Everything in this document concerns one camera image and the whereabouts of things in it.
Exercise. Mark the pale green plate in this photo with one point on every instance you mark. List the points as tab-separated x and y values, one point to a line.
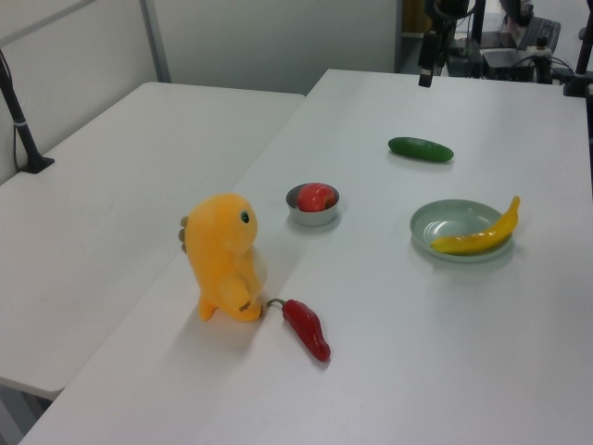
445	222

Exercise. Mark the tan wooden cabinet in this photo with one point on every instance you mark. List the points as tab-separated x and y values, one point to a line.
412	16

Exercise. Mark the yellow banana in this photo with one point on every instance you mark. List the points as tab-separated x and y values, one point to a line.
482	238

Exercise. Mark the black pole with white band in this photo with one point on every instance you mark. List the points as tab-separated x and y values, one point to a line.
21	125

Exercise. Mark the red chili pepper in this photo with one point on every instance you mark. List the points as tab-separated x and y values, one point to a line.
306	326

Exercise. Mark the small metal bowl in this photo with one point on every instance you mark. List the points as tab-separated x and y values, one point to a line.
315	219

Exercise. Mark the dark equipment box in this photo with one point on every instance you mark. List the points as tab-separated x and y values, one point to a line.
505	60

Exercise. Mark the yellow plush chick toy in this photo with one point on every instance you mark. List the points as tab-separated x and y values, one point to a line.
222	241

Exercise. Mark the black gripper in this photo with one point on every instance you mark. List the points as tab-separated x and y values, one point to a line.
427	51

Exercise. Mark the black keyboard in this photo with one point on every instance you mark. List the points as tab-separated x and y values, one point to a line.
542	32

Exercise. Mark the black clamp stand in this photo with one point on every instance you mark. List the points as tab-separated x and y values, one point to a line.
574	85

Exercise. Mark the grey partition post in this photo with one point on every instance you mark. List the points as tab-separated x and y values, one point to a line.
156	41

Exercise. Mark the green cucumber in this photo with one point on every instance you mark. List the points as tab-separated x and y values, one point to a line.
419	149

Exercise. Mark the red apple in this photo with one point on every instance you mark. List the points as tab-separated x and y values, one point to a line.
312	197

